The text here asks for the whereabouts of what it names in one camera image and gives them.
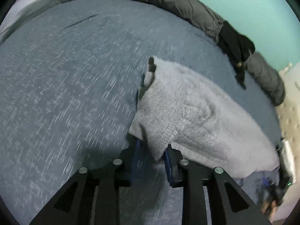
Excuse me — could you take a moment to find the dark grey rolled duvet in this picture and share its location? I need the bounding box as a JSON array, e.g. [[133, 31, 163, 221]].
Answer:
[[128, 0, 286, 106]]

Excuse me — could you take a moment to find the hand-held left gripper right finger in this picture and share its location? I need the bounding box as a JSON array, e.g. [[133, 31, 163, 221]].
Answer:
[[164, 145, 272, 225]]

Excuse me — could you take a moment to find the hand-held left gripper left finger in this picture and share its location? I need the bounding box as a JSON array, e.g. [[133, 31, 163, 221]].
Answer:
[[29, 138, 146, 225]]

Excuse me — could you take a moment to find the white and black garment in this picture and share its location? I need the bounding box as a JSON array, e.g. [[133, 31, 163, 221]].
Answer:
[[281, 139, 296, 177]]

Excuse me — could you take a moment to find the blue patterned bedspread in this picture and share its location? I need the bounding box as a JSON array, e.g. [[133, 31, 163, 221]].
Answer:
[[0, 0, 283, 225]]

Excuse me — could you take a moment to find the grey fleece sweater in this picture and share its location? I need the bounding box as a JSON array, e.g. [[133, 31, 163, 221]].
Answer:
[[128, 56, 280, 179]]

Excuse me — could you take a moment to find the person's right hand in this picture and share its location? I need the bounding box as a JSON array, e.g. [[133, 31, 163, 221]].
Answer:
[[260, 198, 277, 223]]

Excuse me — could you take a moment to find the cream tufted headboard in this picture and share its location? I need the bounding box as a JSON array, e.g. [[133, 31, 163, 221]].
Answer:
[[274, 63, 300, 146]]

